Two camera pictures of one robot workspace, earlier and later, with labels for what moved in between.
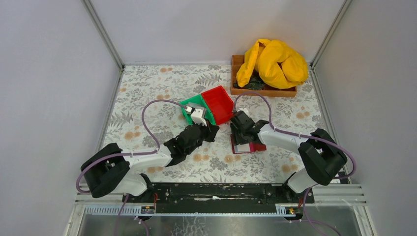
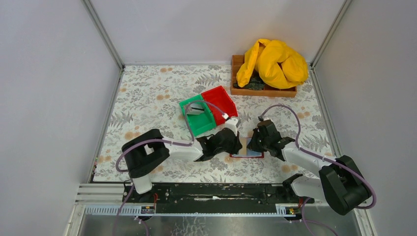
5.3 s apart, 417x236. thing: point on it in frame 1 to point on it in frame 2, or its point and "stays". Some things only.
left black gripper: x=210 y=132 to x=232 y=143
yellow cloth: x=277 y=66 stays
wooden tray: x=237 y=60 stays
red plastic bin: x=220 y=104 stays
